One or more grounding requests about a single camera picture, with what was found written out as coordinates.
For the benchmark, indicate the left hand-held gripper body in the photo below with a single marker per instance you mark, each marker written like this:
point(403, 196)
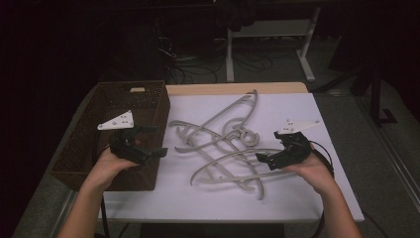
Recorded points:
point(127, 145)

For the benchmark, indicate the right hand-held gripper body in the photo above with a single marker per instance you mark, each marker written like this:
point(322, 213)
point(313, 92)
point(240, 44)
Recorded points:
point(294, 148)

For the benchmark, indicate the grey plastic clothes hanger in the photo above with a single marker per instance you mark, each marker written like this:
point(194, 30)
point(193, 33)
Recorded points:
point(219, 113)
point(185, 125)
point(231, 154)

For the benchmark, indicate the brown wicker basket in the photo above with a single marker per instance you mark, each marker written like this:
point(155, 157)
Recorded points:
point(82, 145)

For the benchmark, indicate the person's left hand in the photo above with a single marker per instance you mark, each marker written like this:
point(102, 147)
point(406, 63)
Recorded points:
point(105, 168)

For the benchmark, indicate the person's right hand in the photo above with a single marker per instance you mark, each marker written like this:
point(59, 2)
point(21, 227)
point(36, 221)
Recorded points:
point(315, 175)

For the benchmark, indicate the white table mat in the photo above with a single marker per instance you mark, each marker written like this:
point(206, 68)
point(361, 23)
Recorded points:
point(280, 109)

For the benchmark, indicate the black metal stand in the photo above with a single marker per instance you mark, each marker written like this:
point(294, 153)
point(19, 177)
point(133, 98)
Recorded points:
point(376, 99)

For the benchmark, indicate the dark hanging cloth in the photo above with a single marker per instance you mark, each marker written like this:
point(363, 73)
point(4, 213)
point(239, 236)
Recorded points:
point(236, 15)

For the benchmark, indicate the white metal desk frame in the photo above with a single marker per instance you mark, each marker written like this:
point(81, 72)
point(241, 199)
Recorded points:
point(270, 29)

